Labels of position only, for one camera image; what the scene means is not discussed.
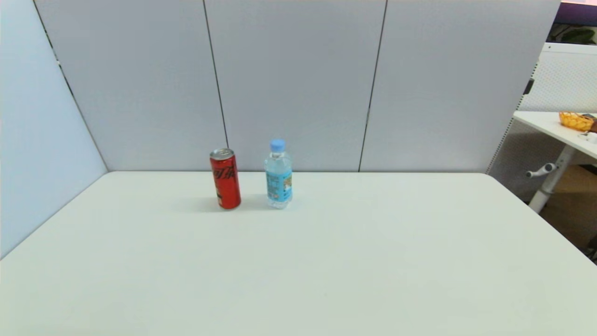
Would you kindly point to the clear soda water bottle blue label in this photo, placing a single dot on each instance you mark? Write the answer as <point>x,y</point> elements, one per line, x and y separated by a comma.
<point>279,179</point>

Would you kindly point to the white pegboard partition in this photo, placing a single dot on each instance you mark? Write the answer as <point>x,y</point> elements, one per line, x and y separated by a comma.
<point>564,79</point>

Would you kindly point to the white background desk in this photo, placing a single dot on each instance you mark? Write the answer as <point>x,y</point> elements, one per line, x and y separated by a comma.
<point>545,122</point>

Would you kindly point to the red cola can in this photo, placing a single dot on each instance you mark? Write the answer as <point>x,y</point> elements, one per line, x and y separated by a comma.
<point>226,184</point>

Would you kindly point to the green plant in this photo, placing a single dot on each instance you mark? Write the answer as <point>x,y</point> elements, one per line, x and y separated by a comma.
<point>578,35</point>

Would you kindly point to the small black wall bracket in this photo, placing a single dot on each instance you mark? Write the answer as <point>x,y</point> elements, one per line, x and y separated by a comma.
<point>529,87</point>

